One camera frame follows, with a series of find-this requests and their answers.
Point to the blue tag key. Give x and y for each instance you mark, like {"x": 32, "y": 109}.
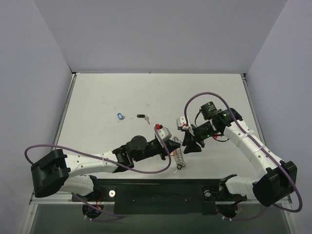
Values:
{"x": 120, "y": 117}

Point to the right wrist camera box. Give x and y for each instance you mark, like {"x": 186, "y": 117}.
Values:
{"x": 181, "y": 124}

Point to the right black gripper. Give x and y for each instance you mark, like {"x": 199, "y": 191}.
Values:
{"x": 195, "y": 136}

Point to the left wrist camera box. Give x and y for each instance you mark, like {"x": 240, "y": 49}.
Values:
{"x": 162, "y": 133}

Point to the black tag key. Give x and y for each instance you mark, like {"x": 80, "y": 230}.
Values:
{"x": 145, "y": 117}

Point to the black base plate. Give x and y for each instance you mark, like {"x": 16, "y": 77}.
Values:
{"x": 164, "y": 196}

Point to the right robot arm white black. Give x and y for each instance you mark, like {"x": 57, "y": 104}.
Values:
{"x": 276, "y": 178}

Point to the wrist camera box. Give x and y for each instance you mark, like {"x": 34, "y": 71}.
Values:
{"x": 181, "y": 124}
{"x": 162, "y": 133}

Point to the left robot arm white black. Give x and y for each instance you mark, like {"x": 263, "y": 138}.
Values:
{"x": 59, "y": 172}

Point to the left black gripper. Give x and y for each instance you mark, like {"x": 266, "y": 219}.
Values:
{"x": 160, "y": 145}

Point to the metal keyring disc with rings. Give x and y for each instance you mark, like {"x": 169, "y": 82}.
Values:
{"x": 177, "y": 155}

